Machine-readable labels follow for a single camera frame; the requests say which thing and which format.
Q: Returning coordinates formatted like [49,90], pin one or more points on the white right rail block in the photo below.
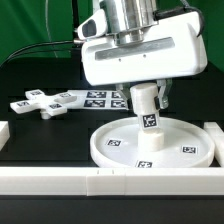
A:
[217,135]

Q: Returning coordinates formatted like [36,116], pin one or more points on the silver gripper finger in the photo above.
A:
[164,86]
[124,91]

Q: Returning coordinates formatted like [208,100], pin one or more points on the white left rail block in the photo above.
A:
[4,133]

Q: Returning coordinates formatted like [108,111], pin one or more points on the white rail block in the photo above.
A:
[217,135]
[4,133]

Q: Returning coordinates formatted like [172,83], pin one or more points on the white marker sheet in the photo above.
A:
[97,100]

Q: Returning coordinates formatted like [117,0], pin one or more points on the white front rail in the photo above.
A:
[111,181]

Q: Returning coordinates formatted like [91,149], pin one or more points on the white round table top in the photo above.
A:
[175,144]

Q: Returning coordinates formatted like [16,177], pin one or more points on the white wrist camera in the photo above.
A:
[94,27]

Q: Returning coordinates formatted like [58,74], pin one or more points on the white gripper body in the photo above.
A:
[171,48]

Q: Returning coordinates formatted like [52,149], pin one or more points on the white cross-shaped table base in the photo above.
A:
[48,105]

